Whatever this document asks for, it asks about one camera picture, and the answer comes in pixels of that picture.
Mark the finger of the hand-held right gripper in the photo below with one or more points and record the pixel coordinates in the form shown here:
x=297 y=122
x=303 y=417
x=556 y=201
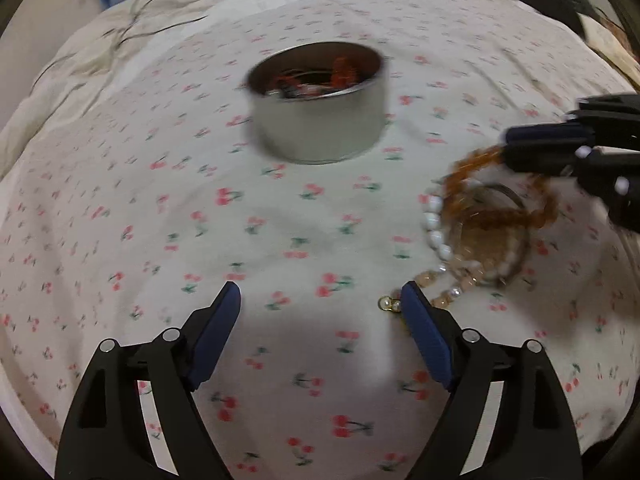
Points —
x=545 y=159
x=547 y=134

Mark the thin silver bangle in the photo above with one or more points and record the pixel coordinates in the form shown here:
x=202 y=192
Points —
x=500 y=189

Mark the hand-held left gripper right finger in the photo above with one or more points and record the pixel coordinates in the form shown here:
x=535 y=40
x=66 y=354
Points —
x=425 y=334

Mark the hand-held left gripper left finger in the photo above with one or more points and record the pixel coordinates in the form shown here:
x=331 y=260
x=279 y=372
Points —
x=216 y=334

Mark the round metal tin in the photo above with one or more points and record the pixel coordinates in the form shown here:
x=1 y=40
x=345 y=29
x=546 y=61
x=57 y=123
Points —
x=320 y=120

